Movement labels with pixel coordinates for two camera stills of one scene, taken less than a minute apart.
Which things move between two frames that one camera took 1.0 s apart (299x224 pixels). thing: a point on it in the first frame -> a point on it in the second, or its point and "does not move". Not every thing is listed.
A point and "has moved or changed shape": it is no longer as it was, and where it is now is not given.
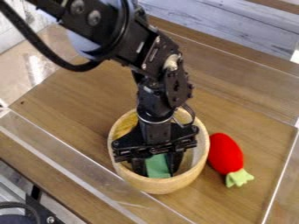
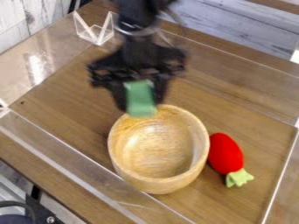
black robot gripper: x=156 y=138 -> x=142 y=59
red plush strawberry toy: x=226 y=156 does not move
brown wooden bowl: x=194 y=158 does not move
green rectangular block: x=158 y=167 has moved or changed shape
